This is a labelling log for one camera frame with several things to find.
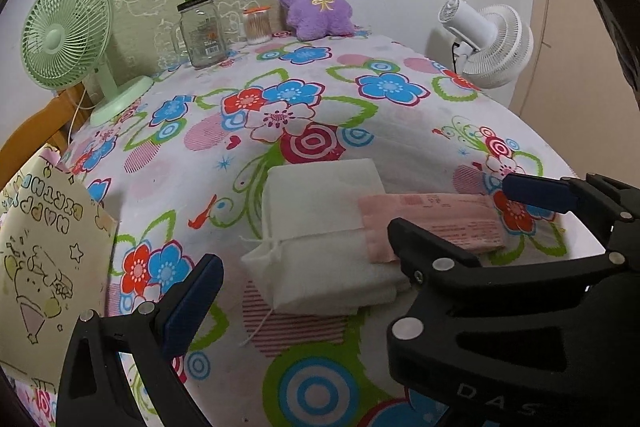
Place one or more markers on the purple plush bunny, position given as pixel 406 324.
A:
pixel 315 7

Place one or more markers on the floral tablecloth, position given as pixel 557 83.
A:
pixel 350 117

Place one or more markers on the cotton swab jar orange lid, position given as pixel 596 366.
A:
pixel 258 27

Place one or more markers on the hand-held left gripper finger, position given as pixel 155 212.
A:
pixel 192 304

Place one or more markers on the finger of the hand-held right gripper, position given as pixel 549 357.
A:
pixel 540 194
pixel 500 307

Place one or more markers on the white cloth pouch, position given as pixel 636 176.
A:
pixel 315 217

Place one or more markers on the yellow printed paper bag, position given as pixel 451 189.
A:
pixel 45 257

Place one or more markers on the pink packet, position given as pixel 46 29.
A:
pixel 450 219

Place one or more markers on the beige wardrobe door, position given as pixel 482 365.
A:
pixel 570 82

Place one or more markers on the white standing fan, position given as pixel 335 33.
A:
pixel 492 42

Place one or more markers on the green desk fan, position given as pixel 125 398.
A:
pixel 60 37

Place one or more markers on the wooden chair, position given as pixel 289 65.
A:
pixel 25 142

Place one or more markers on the glass jar mug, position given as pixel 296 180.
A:
pixel 202 37

